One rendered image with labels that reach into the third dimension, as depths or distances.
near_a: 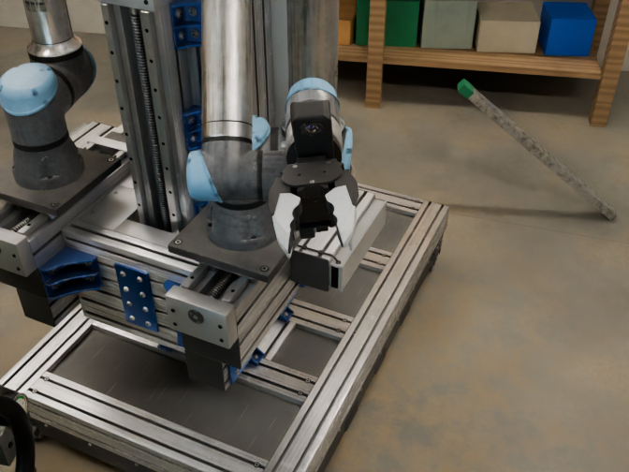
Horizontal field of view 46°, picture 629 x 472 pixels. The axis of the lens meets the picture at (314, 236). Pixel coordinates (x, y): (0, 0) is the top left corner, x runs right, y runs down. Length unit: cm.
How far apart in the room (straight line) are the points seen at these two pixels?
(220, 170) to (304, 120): 27
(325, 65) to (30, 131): 67
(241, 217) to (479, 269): 145
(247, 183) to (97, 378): 112
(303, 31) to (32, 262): 80
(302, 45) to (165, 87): 36
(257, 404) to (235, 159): 100
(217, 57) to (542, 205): 215
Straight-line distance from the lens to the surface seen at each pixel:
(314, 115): 83
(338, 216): 81
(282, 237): 80
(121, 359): 212
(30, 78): 165
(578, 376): 243
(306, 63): 126
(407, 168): 320
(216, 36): 113
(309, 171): 88
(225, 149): 108
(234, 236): 142
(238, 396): 198
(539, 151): 287
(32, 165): 169
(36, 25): 171
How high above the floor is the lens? 172
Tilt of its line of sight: 38 degrees down
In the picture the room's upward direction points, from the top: straight up
